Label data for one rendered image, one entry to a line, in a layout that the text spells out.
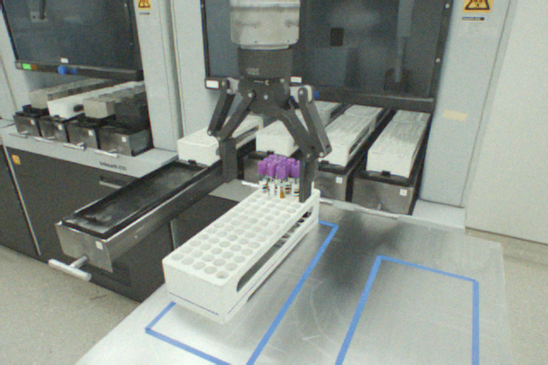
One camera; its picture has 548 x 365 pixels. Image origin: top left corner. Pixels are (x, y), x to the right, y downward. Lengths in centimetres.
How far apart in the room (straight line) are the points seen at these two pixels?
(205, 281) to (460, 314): 33
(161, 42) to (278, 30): 76
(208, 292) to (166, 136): 88
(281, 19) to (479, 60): 53
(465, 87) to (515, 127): 119
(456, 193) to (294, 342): 64
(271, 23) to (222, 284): 32
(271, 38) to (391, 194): 54
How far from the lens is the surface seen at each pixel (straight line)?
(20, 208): 203
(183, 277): 51
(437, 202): 103
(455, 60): 93
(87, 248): 79
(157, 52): 125
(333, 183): 96
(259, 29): 50
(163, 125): 130
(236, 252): 52
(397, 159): 93
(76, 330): 181
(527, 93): 208
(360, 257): 63
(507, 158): 216
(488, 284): 65
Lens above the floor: 119
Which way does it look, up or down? 26 degrees down
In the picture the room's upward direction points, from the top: straight up
